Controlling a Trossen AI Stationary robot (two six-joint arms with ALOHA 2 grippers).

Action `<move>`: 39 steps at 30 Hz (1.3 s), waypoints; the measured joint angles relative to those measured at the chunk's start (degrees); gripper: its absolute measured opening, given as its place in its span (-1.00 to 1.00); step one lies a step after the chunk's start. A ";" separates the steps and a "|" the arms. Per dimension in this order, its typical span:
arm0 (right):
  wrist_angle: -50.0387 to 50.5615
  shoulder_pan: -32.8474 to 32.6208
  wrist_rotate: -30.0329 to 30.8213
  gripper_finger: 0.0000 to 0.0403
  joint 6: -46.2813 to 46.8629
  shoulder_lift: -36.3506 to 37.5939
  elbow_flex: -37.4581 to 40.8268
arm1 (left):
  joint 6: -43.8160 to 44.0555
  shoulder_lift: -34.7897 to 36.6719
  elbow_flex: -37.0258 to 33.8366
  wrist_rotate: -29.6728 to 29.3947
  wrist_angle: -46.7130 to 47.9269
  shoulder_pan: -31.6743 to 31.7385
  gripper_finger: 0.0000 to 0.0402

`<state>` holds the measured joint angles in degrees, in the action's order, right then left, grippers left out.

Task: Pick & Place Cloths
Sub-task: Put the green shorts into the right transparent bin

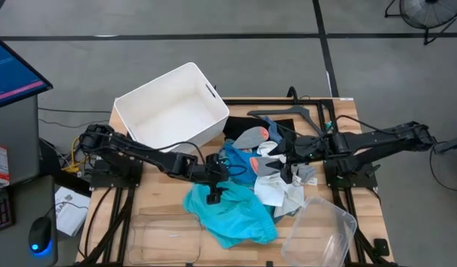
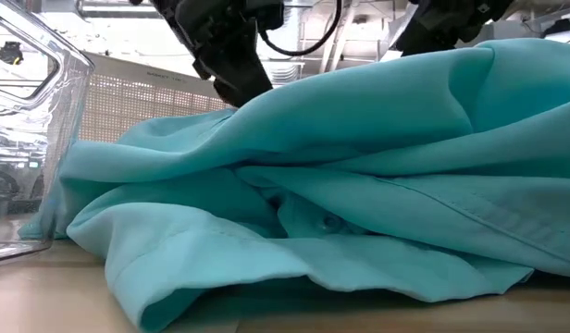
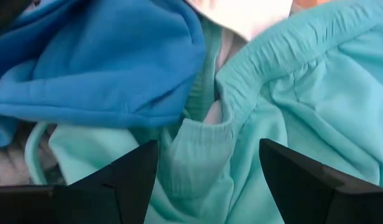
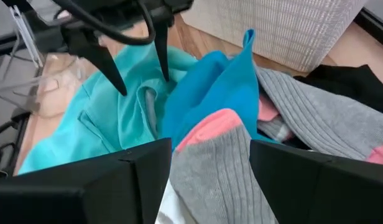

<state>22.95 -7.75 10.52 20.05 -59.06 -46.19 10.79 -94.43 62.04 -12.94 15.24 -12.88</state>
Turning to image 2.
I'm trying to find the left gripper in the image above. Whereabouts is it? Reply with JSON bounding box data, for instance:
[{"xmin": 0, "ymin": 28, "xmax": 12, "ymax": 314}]
[{"xmin": 148, "ymin": 0, "xmax": 286, "ymax": 108}]

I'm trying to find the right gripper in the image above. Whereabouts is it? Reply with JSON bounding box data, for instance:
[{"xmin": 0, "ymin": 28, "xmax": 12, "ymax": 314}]
[{"xmin": 395, "ymin": 0, "xmax": 515, "ymax": 57}]

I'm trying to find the teal cloth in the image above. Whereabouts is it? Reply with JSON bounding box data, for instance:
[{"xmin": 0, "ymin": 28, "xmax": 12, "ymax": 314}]
[{"xmin": 19, "ymin": 37, "xmax": 570, "ymax": 333}]

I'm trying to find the white perforated basket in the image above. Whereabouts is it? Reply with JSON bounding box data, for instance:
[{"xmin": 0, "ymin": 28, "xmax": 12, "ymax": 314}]
[{"xmin": 79, "ymin": 51, "xmax": 236, "ymax": 143}]

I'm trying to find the clear plastic bin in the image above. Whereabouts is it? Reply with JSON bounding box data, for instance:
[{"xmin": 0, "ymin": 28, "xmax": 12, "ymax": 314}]
[{"xmin": 0, "ymin": 0, "xmax": 95, "ymax": 265}]

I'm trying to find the black ceiling fixture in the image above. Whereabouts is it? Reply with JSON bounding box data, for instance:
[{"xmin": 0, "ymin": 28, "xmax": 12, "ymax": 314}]
[{"xmin": 0, "ymin": 40, "xmax": 25, "ymax": 67}]

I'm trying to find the ribbed silver ceiling duct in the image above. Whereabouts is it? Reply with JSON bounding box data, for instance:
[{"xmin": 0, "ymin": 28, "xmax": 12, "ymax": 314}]
[{"xmin": 261, "ymin": 4, "xmax": 305, "ymax": 87}]

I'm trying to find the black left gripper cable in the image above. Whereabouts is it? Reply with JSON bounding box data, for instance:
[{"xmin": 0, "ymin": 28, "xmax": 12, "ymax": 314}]
[{"xmin": 258, "ymin": 0, "xmax": 344, "ymax": 58}]

